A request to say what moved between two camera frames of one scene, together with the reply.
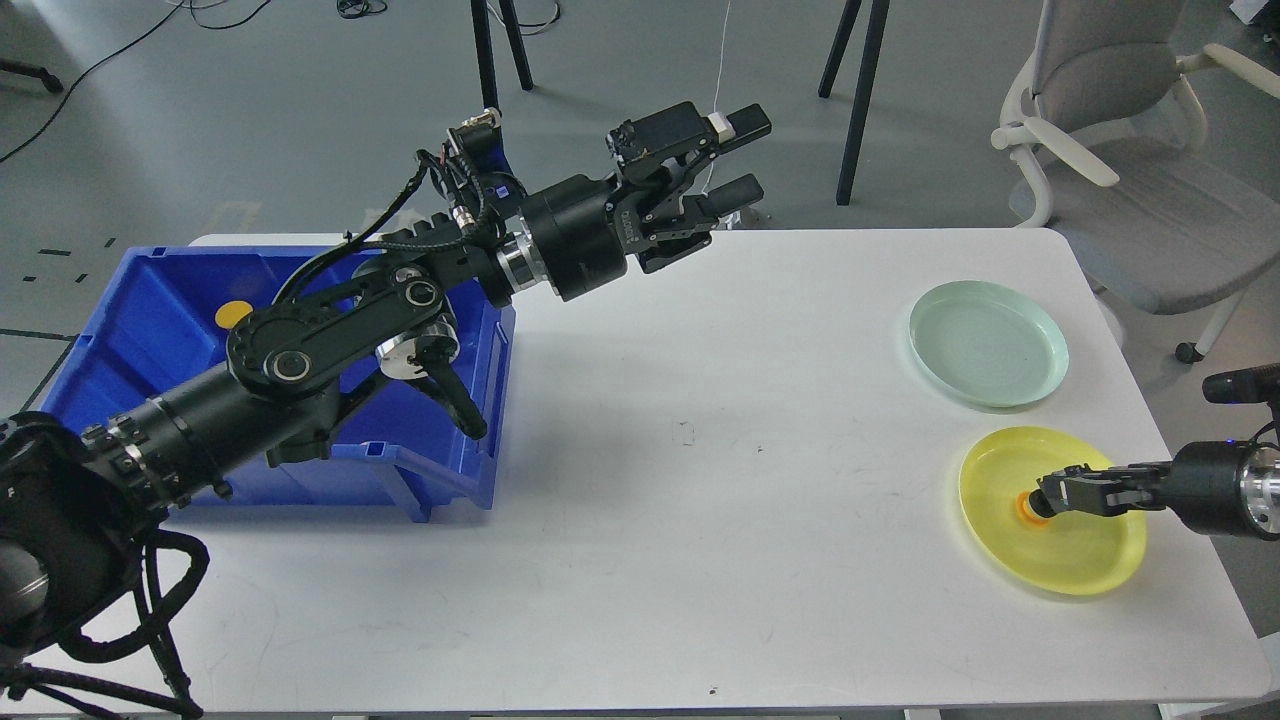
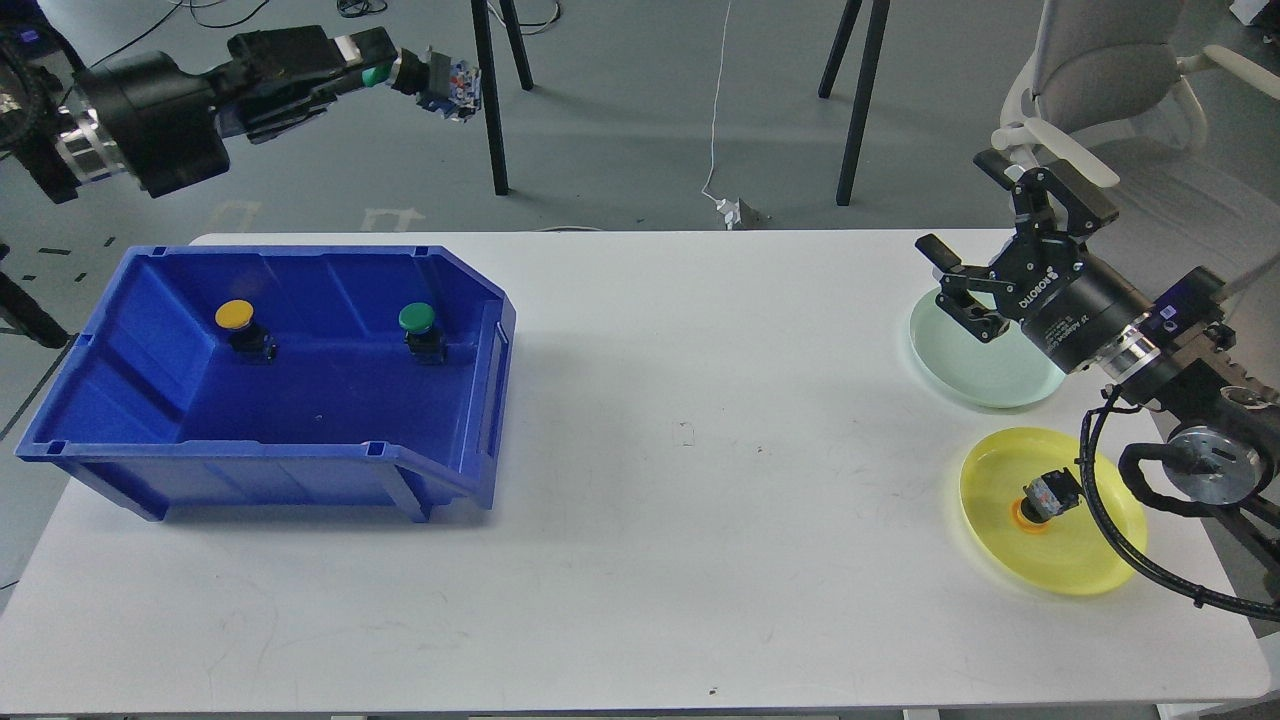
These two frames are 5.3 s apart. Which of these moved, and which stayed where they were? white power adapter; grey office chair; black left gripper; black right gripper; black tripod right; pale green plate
Moved: black left gripper; black right gripper
Stayed: white power adapter; grey office chair; pale green plate; black tripod right
